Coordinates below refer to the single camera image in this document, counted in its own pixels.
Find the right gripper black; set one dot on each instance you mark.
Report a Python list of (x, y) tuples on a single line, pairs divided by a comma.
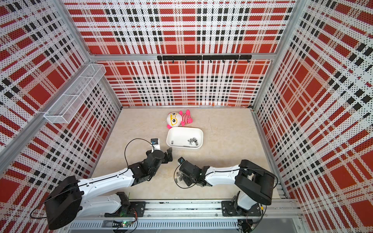
[(187, 182)]

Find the green circuit board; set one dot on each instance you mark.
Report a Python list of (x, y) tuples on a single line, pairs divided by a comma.
[(121, 224)]

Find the pink striped plush doll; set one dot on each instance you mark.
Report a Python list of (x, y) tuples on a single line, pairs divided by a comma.
[(176, 119)]

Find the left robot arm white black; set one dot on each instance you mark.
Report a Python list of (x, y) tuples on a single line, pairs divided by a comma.
[(74, 198)]

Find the white plastic storage box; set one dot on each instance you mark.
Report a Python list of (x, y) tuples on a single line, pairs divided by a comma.
[(181, 135)]

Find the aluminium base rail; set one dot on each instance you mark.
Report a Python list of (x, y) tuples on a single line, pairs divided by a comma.
[(282, 216)]

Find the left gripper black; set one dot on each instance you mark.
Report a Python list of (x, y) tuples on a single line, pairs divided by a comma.
[(165, 159)]

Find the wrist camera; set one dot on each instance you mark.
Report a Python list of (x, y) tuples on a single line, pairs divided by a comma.
[(155, 144), (181, 160)]

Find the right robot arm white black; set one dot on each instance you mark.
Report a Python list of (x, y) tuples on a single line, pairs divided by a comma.
[(256, 185)]

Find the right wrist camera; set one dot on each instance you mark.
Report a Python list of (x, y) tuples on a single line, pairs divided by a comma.
[(181, 160)]

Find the black hook rail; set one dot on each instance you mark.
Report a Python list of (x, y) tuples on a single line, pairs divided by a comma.
[(174, 58)]

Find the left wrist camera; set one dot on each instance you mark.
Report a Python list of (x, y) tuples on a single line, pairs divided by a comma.
[(155, 144)]

